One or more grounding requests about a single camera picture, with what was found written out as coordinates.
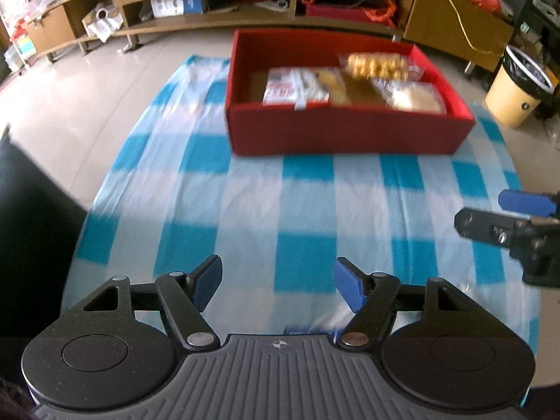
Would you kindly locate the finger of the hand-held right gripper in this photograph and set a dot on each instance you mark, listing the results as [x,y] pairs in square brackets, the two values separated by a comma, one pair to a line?
[525,202]
[477,226]

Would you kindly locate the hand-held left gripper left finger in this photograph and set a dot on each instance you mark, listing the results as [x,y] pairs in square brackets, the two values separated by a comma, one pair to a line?
[208,282]

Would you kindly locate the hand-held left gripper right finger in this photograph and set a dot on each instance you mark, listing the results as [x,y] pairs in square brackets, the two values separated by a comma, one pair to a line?
[350,286]

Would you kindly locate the pale yellow snack packet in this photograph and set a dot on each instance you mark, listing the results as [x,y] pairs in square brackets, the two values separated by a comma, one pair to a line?
[415,98]

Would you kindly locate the red cardboard box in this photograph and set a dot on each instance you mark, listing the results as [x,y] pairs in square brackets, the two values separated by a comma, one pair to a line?
[341,136]

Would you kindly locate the clear packet of yellow puffs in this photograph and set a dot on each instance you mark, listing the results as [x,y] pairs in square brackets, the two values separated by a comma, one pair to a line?
[372,65]

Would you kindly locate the white and red snack packet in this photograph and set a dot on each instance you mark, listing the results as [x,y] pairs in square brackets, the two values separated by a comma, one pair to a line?
[288,89]

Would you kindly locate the blue checked tablecloth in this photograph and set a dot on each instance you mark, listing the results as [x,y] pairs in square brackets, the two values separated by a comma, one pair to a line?
[262,205]

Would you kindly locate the beige trash bin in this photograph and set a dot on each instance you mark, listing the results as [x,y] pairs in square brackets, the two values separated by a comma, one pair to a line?
[507,96]

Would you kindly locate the black furniture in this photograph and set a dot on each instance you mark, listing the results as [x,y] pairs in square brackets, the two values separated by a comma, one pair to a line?
[30,249]

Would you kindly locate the small orange plastic bag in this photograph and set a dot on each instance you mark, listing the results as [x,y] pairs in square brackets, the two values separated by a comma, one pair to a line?
[488,5]

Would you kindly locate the black metal rack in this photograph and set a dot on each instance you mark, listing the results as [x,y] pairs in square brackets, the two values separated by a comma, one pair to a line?
[531,0]

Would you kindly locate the wooden television stand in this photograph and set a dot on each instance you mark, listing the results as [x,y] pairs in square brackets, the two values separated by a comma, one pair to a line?
[437,17]

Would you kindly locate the flat red box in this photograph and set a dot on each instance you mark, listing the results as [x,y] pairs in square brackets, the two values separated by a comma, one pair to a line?
[337,12]

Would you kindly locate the blue and white carton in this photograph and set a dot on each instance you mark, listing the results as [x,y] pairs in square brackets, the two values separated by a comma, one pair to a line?
[175,4]

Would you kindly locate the white plastic bag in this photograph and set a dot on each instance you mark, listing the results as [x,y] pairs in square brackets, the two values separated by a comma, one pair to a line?
[103,22]

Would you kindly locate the white storage cart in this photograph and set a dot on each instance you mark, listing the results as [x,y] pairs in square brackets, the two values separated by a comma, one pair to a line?
[19,50]

